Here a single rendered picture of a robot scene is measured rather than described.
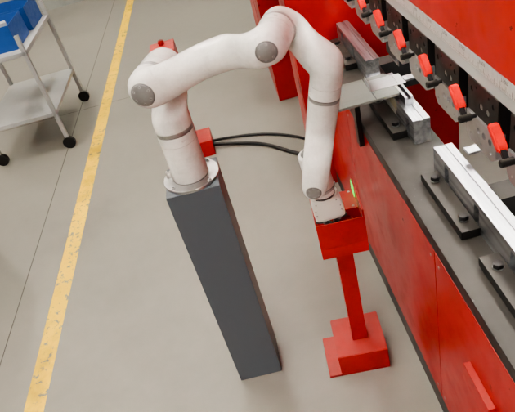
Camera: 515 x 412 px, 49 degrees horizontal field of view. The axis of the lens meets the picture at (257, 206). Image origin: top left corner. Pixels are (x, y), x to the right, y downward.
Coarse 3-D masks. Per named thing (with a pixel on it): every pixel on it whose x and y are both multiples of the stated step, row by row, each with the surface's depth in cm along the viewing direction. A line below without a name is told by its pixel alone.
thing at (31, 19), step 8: (16, 0) 464; (24, 0) 465; (32, 0) 459; (0, 8) 467; (8, 8) 467; (16, 8) 468; (24, 8) 437; (32, 8) 455; (24, 16) 439; (32, 16) 450; (40, 16) 469; (32, 24) 446
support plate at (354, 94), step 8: (360, 80) 213; (368, 80) 212; (344, 88) 211; (352, 88) 209; (360, 88) 208; (368, 88) 207; (384, 88) 204; (392, 88) 202; (344, 96) 206; (352, 96) 205; (360, 96) 203; (368, 96) 202; (376, 96) 201; (384, 96) 199; (392, 96) 200; (344, 104) 202; (352, 104) 200; (360, 104) 200
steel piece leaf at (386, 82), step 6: (378, 78) 210; (384, 78) 209; (390, 78) 208; (366, 84) 209; (372, 84) 208; (378, 84) 207; (384, 84) 206; (390, 84) 205; (396, 84) 204; (372, 90) 205
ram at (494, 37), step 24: (408, 0) 157; (432, 0) 139; (456, 0) 125; (480, 0) 114; (504, 0) 104; (456, 24) 129; (480, 24) 117; (504, 24) 107; (480, 48) 120; (504, 48) 109; (504, 72) 112; (504, 96) 115
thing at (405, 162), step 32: (384, 128) 206; (384, 160) 191; (416, 160) 186; (416, 192) 174; (448, 224) 159; (448, 256) 150; (480, 256) 147; (480, 288) 139; (480, 320) 134; (512, 320) 130; (512, 352) 123
